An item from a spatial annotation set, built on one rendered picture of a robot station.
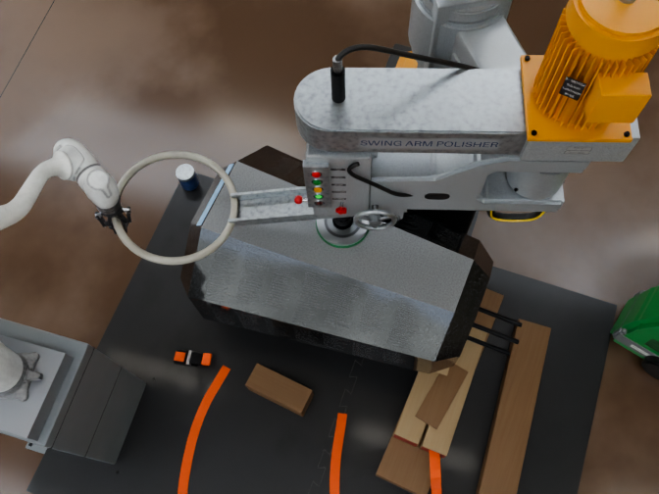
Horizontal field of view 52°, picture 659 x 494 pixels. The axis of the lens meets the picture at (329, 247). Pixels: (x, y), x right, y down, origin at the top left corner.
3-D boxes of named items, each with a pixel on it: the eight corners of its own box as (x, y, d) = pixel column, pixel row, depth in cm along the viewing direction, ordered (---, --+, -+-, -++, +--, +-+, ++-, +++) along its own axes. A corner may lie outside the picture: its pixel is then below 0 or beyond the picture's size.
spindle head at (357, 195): (412, 167, 251) (424, 97, 210) (413, 221, 243) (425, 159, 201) (316, 166, 253) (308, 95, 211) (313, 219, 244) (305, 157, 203)
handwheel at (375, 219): (395, 207, 242) (398, 188, 228) (395, 232, 238) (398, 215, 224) (353, 207, 243) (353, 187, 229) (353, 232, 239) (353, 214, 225)
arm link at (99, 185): (126, 199, 244) (105, 173, 247) (120, 179, 230) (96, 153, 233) (102, 217, 241) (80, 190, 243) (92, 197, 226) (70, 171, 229)
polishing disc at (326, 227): (377, 207, 274) (377, 206, 273) (358, 253, 267) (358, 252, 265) (328, 191, 277) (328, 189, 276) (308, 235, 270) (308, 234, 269)
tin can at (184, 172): (202, 181, 374) (197, 171, 362) (189, 194, 371) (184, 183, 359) (189, 172, 377) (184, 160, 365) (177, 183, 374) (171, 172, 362)
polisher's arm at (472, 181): (545, 176, 252) (588, 100, 207) (551, 232, 243) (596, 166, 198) (349, 173, 255) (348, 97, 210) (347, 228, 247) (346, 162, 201)
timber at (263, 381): (248, 389, 329) (244, 385, 318) (260, 368, 333) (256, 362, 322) (303, 417, 324) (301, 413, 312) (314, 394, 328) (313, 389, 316)
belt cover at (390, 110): (608, 97, 209) (629, 63, 193) (619, 169, 199) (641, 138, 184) (299, 93, 213) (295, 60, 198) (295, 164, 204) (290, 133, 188)
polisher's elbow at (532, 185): (495, 163, 234) (507, 132, 216) (545, 145, 236) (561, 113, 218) (520, 209, 227) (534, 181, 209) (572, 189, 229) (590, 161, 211)
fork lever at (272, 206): (406, 173, 253) (404, 168, 249) (407, 221, 246) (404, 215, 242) (235, 190, 271) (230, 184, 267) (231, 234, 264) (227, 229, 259)
